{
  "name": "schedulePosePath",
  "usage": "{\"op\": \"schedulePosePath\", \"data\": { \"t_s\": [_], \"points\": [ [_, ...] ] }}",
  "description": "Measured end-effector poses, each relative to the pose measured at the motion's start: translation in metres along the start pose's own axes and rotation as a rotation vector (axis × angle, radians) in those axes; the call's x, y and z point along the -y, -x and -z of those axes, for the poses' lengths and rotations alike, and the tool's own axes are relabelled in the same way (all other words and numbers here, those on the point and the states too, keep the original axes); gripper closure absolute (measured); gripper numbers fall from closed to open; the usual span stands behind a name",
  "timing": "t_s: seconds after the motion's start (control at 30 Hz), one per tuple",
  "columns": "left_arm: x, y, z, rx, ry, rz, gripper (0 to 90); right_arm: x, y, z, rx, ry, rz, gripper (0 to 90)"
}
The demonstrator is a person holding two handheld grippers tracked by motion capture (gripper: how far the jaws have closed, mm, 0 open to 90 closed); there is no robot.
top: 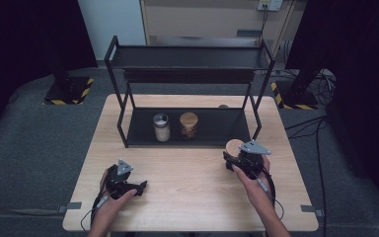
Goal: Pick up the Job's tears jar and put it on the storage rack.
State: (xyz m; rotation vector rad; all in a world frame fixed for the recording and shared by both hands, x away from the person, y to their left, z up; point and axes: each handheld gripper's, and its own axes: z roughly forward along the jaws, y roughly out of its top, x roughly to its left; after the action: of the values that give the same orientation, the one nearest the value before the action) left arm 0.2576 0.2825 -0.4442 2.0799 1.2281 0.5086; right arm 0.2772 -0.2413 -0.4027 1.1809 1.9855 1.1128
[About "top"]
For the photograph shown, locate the black metal shelf rack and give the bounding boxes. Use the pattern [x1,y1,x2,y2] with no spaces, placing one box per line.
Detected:
[104,35,276,149]

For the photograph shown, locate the left hand-held gripper cable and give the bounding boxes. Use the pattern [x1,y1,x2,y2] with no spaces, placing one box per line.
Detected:
[80,182,111,232]

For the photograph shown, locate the white wall socket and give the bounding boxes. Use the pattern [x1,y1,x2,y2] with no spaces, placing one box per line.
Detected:
[257,0,284,12]

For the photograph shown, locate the hand-held gripper cable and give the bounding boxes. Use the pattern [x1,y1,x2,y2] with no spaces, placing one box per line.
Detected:
[258,167,285,221]
[80,182,111,232]

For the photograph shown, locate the black floor cables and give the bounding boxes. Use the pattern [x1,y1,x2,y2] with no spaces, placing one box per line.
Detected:
[284,115,330,237]

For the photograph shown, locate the black socket cable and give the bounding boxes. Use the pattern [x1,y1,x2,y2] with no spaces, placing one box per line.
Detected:
[258,6,269,47]

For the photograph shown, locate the glass jar with wooden lid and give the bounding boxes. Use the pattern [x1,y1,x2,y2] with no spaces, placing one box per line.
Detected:
[179,112,199,140]
[226,138,246,159]

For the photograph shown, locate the black stand with striped base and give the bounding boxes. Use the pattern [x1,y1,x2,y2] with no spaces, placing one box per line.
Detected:
[270,62,324,111]
[42,48,96,107]

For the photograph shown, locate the person's left hand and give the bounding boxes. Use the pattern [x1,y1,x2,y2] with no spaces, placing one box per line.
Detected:
[95,169,138,220]

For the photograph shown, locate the beige wooden cabinet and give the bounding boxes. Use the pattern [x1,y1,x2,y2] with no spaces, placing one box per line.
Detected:
[140,0,299,47]

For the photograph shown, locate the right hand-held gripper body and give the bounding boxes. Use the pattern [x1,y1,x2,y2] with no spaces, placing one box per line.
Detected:
[235,140,272,181]

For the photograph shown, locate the dark curtain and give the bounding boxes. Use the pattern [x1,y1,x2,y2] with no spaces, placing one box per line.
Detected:
[285,0,379,205]

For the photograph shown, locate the right hand-held gripper cable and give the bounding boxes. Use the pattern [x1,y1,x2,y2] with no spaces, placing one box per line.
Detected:
[258,167,285,221]

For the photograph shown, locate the grey table bracket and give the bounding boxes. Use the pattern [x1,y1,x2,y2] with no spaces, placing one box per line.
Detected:
[300,204,325,218]
[57,201,83,214]

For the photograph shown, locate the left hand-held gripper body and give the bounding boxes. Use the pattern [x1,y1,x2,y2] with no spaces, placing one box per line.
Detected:
[105,159,136,200]

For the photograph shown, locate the glass jar with metal lid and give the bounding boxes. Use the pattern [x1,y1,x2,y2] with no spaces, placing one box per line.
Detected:
[152,113,172,143]

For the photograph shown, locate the person's right hand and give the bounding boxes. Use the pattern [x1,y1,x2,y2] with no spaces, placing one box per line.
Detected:
[231,155,275,206]

